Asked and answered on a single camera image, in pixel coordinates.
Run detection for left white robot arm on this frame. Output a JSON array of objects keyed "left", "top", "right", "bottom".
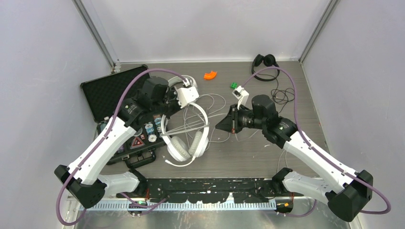
[{"left": 54, "top": 77, "right": 180, "bottom": 209}]

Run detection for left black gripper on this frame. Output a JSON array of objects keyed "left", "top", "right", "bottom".
[{"left": 152, "top": 86, "right": 187, "bottom": 119}]

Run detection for white round gaming headphones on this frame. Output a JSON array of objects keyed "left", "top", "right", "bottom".
[{"left": 160, "top": 102, "right": 211, "bottom": 167}]

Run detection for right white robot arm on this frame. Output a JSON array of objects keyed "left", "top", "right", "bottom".
[{"left": 215, "top": 95, "right": 373, "bottom": 222}]

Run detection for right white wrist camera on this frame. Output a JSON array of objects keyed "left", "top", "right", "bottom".
[{"left": 232, "top": 86, "right": 249, "bottom": 110}]

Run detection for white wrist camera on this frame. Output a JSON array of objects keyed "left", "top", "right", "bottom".
[
  {"left": 232, "top": 86, "right": 249, "bottom": 110},
  {"left": 175, "top": 83, "right": 200, "bottom": 108}
]

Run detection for green toy brick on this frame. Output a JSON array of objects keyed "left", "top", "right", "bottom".
[{"left": 230, "top": 82, "right": 238, "bottom": 90}]

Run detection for orange curved plastic piece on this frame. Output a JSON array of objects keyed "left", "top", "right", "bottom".
[{"left": 203, "top": 71, "right": 217, "bottom": 80}]

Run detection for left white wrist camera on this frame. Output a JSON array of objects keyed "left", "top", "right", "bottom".
[{"left": 175, "top": 83, "right": 200, "bottom": 108}]

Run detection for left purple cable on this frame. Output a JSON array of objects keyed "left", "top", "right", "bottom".
[{"left": 55, "top": 68, "right": 192, "bottom": 227}]

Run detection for purple cable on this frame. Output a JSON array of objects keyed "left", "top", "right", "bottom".
[
  {"left": 242, "top": 66, "right": 392, "bottom": 215},
  {"left": 55, "top": 68, "right": 192, "bottom": 227}
]

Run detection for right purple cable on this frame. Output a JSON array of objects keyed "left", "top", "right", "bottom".
[{"left": 242, "top": 66, "right": 392, "bottom": 215}]

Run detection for white grey angular headphones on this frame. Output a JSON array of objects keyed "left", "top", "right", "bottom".
[{"left": 168, "top": 75, "right": 198, "bottom": 90}]

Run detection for white headphone cable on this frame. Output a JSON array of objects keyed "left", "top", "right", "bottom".
[{"left": 161, "top": 114, "right": 288, "bottom": 173}]

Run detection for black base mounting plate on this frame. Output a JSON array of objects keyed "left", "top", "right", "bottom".
[{"left": 126, "top": 178, "right": 291, "bottom": 204}]

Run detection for black poker chip case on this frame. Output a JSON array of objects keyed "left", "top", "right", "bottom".
[{"left": 80, "top": 64, "right": 173, "bottom": 169}]

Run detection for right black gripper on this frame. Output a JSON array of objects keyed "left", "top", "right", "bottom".
[{"left": 216, "top": 103, "right": 266, "bottom": 133}]

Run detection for black small headphones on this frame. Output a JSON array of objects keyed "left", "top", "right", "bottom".
[{"left": 252, "top": 54, "right": 297, "bottom": 115}]

